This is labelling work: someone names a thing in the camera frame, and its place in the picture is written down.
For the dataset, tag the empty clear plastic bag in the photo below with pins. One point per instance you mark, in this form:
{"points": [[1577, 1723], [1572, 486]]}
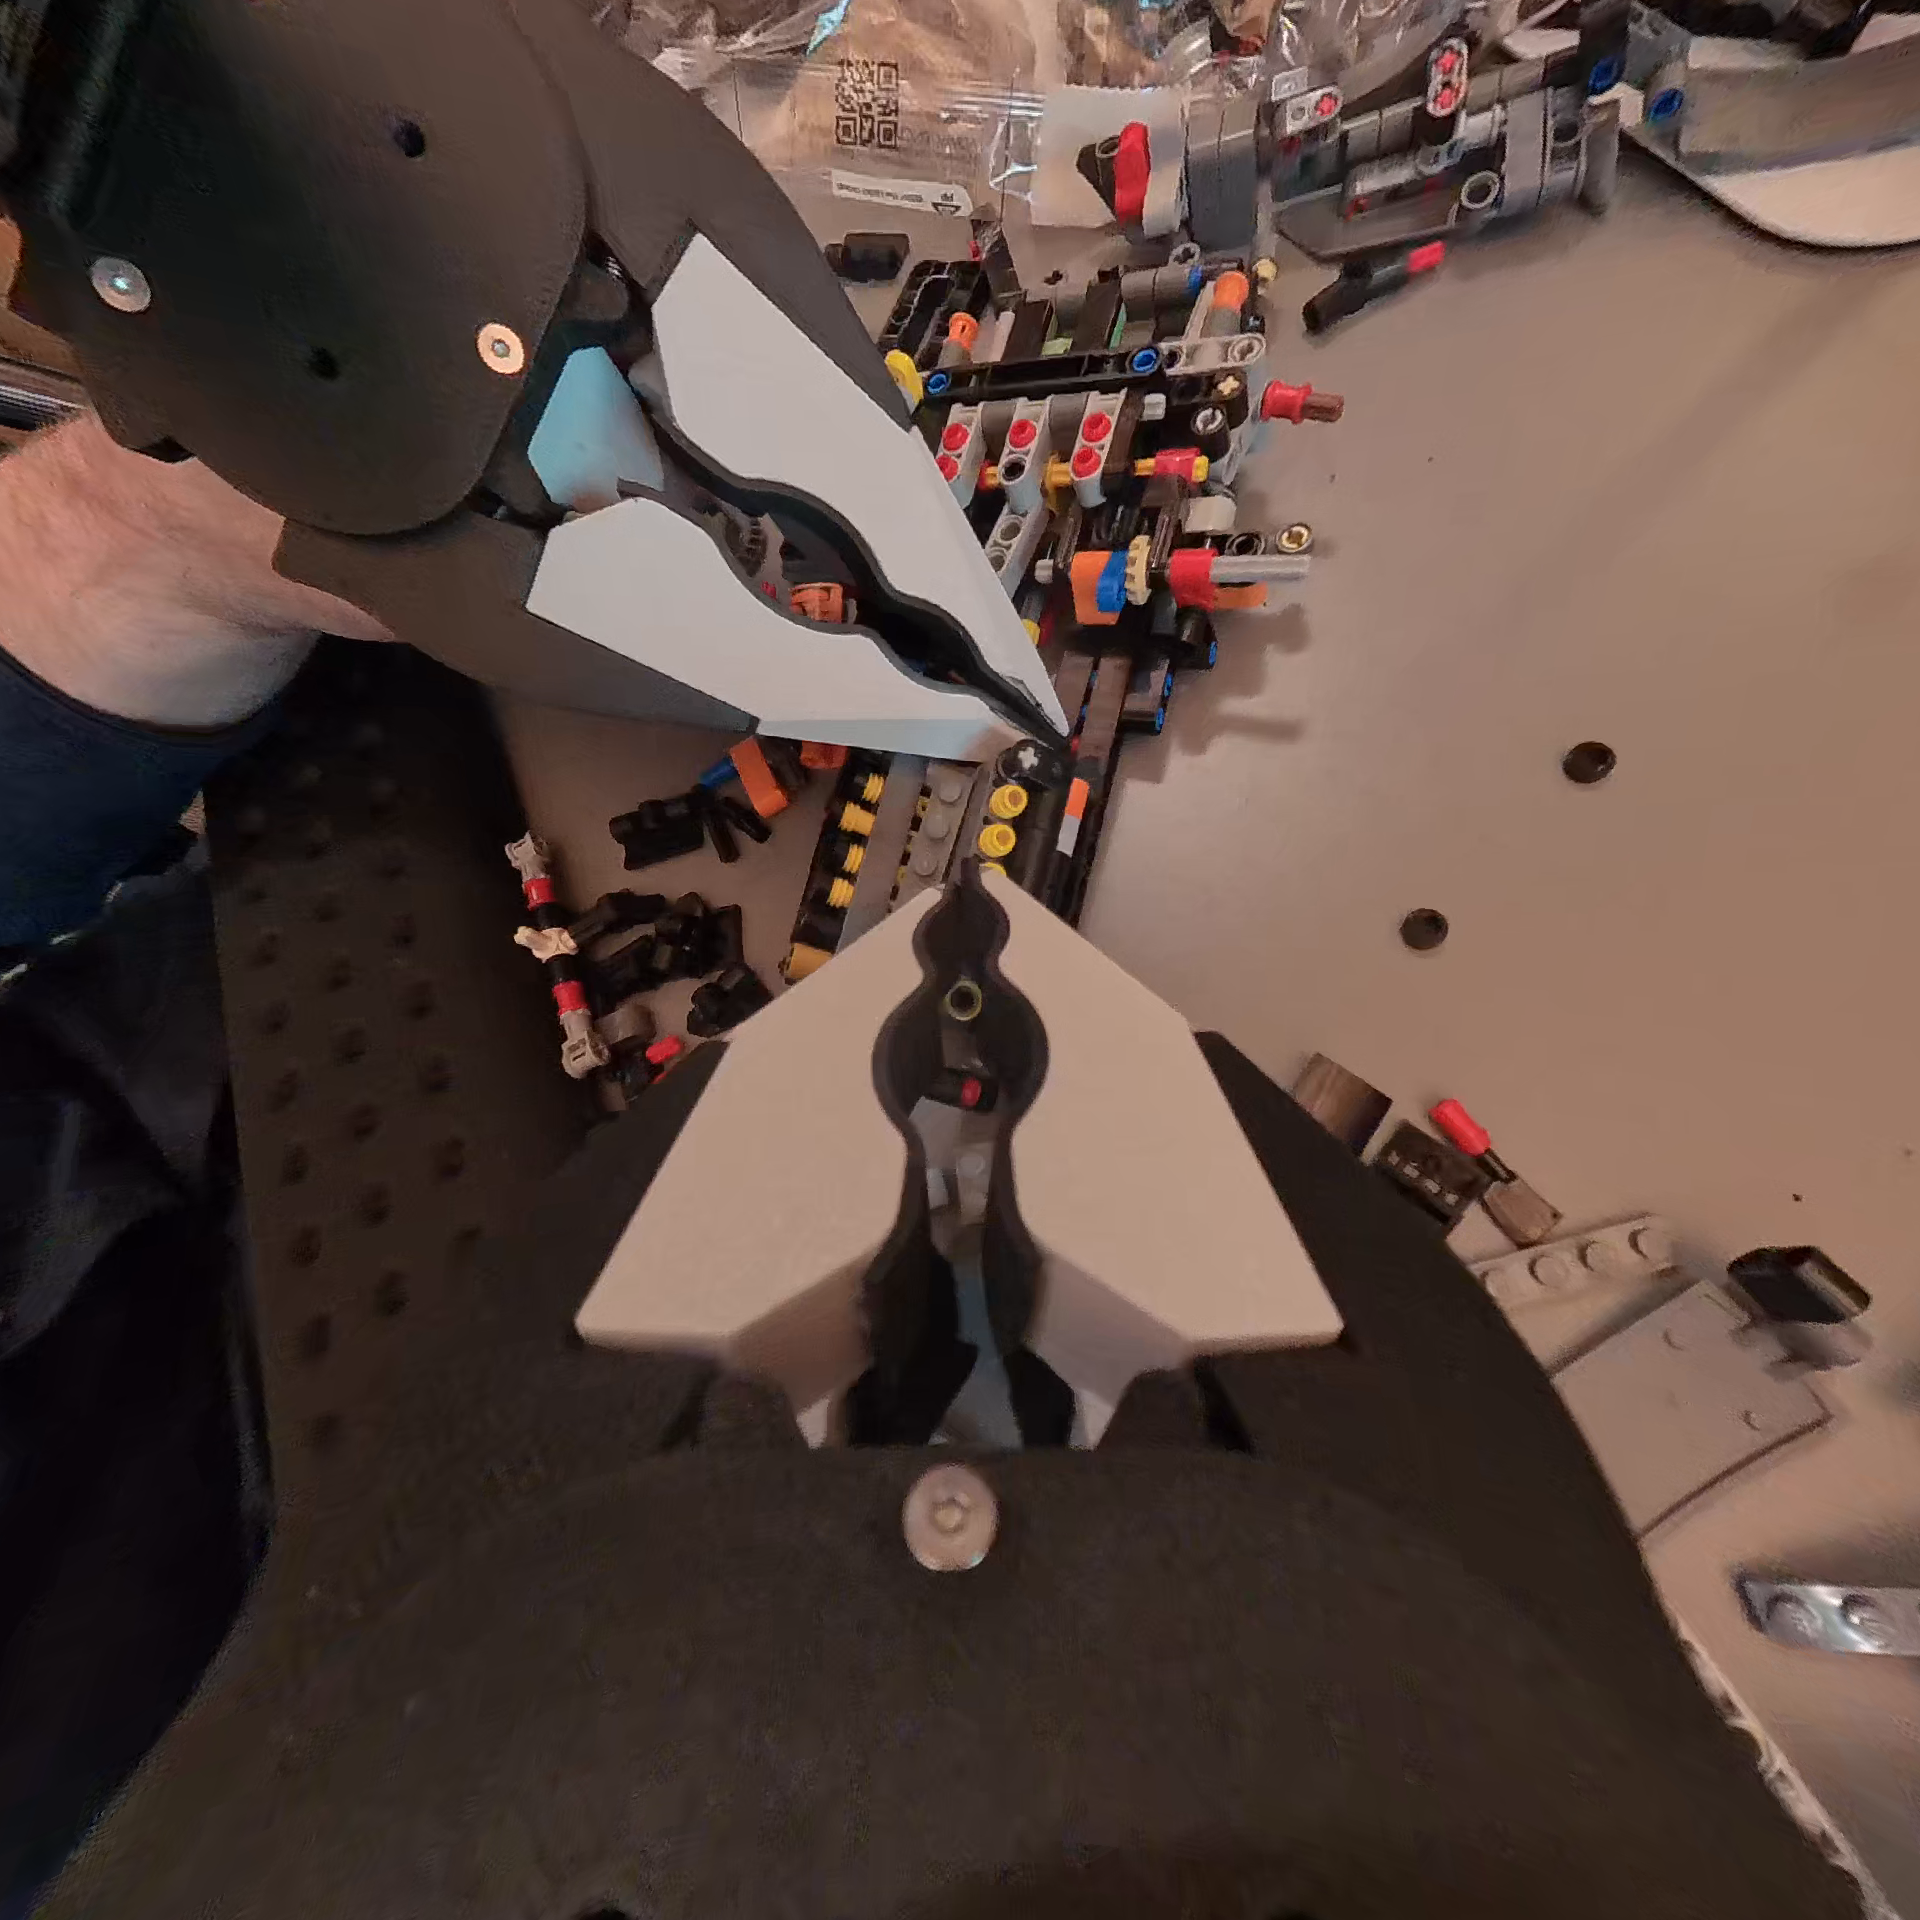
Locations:
{"points": [[901, 164]]}

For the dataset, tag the small black lego slope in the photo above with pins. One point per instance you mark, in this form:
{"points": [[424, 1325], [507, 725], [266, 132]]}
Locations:
{"points": [[1799, 1291]]}

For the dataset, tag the small black lego piece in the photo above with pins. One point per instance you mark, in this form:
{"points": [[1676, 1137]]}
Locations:
{"points": [[871, 259]]}

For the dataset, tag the lego car chassis assembly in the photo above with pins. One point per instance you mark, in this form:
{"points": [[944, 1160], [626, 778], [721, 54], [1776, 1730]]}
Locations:
{"points": [[1110, 450]]}

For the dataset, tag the grey lego subassembly with curved panel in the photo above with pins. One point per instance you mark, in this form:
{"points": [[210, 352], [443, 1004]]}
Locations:
{"points": [[1516, 141]]}

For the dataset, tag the black perforated panel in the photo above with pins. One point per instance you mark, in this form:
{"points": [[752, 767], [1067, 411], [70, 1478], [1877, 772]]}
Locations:
{"points": [[375, 1050]]}

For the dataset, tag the orange printed lego panel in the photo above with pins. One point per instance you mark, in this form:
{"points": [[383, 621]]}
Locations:
{"points": [[817, 600]]}

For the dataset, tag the black lego pin with red end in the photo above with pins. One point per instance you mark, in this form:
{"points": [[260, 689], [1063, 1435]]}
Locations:
{"points": [[1352, 293]]}

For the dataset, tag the person's left forearm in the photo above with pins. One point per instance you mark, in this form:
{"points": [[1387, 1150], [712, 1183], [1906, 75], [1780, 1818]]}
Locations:
{"points": [[76, 810]]}

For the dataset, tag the person's left hand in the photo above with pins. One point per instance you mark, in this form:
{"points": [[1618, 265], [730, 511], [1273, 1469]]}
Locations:
{"points": [[135, 585]]}

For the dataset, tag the light grey lego strip plate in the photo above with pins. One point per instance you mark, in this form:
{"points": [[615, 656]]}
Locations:
{"points": [[1575, 1269]]}

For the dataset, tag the black axle with red bushings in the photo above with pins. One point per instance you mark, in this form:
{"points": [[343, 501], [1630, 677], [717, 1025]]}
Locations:
{"points": [[567, 998]]}

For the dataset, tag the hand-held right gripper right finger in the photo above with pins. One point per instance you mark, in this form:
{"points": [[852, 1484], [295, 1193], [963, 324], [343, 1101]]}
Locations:
{"points": [[1185, 1199]]}

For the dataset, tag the dark lego tile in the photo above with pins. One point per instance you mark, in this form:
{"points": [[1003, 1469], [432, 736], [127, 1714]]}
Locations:
{"points": [[1340, 1101]]}

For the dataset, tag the light grey lego wedge plate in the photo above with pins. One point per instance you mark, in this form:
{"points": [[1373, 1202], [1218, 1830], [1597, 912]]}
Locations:
{"points": [[1697, 1410]]}

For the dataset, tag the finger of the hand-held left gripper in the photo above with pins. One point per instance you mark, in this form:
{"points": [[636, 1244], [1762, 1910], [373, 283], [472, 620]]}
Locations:
{"points": [[659, 615], [794, 397]]}

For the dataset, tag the small orange lego beam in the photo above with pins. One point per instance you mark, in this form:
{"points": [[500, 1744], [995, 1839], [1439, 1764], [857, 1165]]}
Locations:
{"points": [[765, 774]]}

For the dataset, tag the cluster of black lego connectors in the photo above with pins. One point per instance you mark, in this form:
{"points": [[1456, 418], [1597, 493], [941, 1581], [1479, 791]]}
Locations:
{"points": [[659, 938]]}

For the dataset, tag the black lego double connector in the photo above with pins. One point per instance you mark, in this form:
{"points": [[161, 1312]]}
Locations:
{"points": [[659, 828]]}

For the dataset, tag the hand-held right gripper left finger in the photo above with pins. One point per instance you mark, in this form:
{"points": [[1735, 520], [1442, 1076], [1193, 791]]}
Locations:
{"points": [[736, 1199]]}

